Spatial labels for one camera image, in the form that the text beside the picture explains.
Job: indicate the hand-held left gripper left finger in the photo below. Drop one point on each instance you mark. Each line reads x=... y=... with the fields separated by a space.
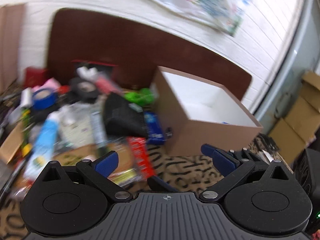
x=106 y=163

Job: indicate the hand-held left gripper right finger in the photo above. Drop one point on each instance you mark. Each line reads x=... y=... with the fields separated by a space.
x=223 y=162

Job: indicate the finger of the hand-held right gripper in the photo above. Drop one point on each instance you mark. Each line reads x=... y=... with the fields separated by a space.
x=208 y=149
x=157 y=183

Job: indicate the brown cardboard box white inside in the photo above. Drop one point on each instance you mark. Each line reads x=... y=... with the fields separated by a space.
x=205 y=135

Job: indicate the black marker pen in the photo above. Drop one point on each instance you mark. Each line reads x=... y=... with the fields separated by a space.
x=98 y=130

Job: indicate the light blue white tube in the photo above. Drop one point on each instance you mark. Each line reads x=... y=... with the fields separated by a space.
x=43 y=142

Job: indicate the white tube green yellow label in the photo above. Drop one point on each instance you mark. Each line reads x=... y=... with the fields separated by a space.
x=26 y=97

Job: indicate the red strip packet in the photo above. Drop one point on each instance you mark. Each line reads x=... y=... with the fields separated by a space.
x=140 y=155

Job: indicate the black box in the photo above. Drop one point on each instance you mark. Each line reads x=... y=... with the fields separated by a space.
x=122 y=117

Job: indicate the white patterned plastic bag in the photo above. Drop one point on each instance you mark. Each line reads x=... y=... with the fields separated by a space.
x=72 y=125

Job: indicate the blue card box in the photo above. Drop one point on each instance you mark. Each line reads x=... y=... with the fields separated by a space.
x=155 y=127

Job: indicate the green plastic toy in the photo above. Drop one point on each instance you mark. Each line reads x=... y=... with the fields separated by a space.
x=138 y=96

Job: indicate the red plastic packet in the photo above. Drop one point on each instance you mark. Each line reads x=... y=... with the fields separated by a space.
x=107 y=86

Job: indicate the black tape roll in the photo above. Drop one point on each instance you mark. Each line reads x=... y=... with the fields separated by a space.
x=85 y=88

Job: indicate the blue tape roll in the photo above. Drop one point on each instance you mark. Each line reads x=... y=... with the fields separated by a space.
x=43 y=97

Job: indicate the small golden cardboard box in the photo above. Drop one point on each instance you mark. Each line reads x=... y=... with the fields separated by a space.
x=11 y=145

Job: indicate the pink foam item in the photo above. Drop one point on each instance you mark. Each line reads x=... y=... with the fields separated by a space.
x=50 y=83

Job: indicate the red framed open box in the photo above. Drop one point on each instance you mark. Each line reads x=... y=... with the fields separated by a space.
x=105 y=63

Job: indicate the small red box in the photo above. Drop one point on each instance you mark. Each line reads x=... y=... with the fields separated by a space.
x=35 y=76

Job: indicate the dark brown wooden board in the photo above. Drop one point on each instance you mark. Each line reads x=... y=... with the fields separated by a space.
x=130 y=45

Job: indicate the pink cardboard panel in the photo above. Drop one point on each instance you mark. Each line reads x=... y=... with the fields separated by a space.
x=11 y=45

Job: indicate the colourful wall poster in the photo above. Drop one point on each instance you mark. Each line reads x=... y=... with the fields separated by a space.
x=190 y=0

